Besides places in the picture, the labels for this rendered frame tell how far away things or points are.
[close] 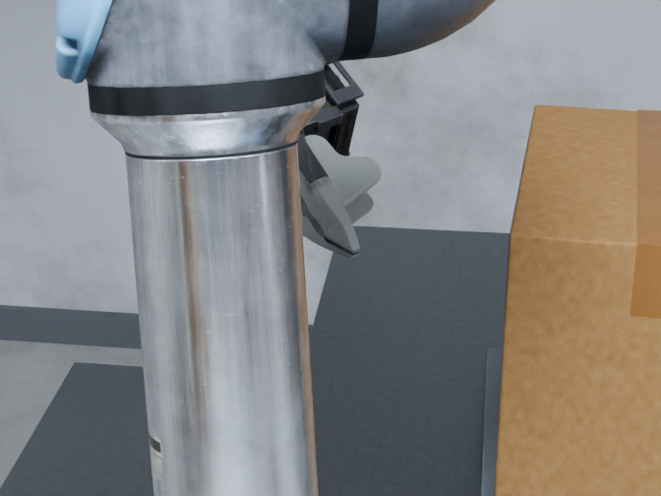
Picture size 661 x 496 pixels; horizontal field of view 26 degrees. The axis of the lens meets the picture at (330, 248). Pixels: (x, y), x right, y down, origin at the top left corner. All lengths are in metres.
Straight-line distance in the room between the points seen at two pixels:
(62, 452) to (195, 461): 0.67
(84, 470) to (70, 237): 1.86
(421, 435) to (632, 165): 0.34
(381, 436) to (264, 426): 0.67
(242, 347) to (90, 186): 2.43
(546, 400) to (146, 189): 0.54
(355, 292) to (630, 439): 0.55
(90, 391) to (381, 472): 0.32
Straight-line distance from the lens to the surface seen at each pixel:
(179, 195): 0.68
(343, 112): 1.04
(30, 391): 3.12
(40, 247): 3.21
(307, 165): 0.99
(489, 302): 1.62
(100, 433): 1.39
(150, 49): 0.66
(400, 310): 1.60
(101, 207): 3.12
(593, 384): 1.15
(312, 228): 1.01
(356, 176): 1.01
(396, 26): 0.68
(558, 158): 1.24
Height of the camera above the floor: 1.57
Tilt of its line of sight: 25 degrees down
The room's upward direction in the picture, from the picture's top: straight up
